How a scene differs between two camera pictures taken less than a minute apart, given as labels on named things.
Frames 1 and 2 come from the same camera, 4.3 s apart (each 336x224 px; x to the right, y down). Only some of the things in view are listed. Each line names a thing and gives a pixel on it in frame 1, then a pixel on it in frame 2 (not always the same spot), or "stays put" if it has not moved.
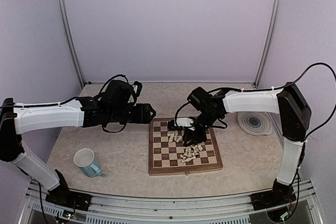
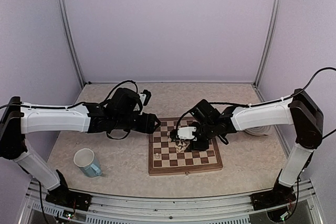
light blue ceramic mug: [85, 159] stays put
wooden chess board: [164, 157] stays put
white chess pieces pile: [190, 152] → [181, 146]
